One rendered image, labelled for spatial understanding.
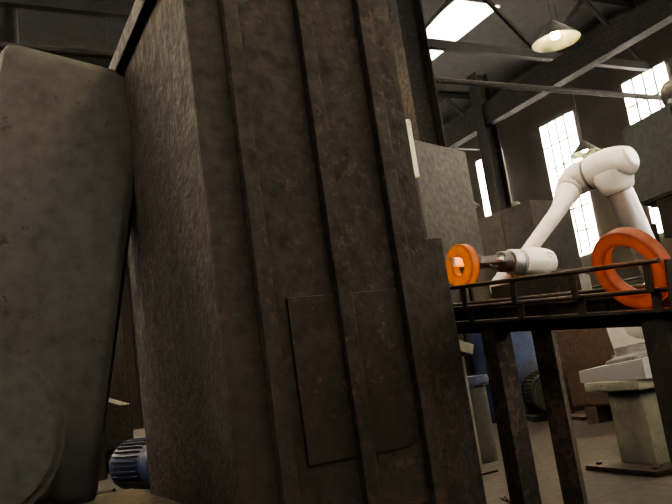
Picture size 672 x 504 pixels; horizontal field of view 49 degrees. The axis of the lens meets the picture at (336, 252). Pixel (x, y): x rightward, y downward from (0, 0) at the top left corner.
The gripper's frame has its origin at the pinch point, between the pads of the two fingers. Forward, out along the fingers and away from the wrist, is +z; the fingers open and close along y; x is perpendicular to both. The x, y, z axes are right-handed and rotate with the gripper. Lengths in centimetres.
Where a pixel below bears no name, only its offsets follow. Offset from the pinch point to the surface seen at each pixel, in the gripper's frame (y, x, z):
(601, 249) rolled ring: -85, -15, 27
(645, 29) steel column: 472, 454, -761
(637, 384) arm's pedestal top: 1, -47, -75
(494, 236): 391, 109, -349
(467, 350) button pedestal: 76, -26, -55
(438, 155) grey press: 300, 158, -221
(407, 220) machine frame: -27.9, 6.3, 38.6
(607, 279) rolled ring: -82, -21, 24
